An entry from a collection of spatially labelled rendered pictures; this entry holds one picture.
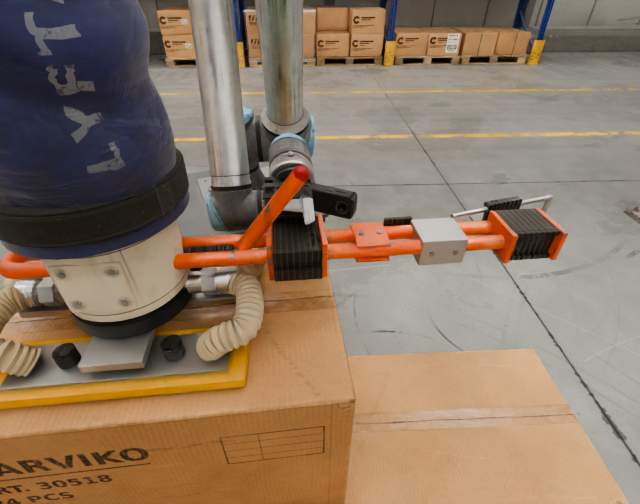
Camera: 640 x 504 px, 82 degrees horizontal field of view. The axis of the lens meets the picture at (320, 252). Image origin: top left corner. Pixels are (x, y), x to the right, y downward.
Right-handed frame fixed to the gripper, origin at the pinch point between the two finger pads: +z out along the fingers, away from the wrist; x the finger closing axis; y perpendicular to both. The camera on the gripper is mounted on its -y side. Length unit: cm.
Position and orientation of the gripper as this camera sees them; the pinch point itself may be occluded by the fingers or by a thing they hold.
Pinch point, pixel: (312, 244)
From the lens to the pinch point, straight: 55.2
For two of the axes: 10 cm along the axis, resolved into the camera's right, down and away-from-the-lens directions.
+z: 1.0, 6.0, -7.9
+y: -9.9, 0.6, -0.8
